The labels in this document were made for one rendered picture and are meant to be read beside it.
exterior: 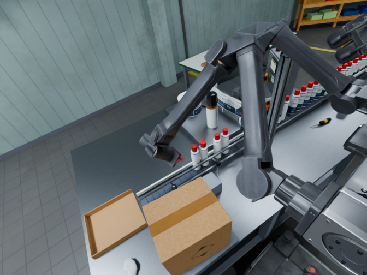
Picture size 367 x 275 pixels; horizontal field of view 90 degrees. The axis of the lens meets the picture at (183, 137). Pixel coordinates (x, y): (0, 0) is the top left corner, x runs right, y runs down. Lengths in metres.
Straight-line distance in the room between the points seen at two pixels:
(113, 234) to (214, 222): 0.62
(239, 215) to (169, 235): 0.47
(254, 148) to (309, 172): 0.92
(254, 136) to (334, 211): 0.21
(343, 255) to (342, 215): 0.08
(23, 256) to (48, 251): 0.25
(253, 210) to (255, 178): 0.70
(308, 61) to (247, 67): 0.33
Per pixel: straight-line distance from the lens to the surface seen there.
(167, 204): 0.85
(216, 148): 1.20
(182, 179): 1.19
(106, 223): 1.26
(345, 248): 0.47
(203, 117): 1.62
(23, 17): 3.50
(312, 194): 0.46
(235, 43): 0.59
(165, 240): 0.79
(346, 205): 0.46
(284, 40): 0.83
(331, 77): 0.85
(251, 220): 1.13
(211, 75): 0.61
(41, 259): 2.52
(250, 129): 0.50
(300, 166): 1.40
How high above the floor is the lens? 1.86
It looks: 42 degrees down
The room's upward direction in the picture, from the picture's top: 11 degrees counter-clockwise
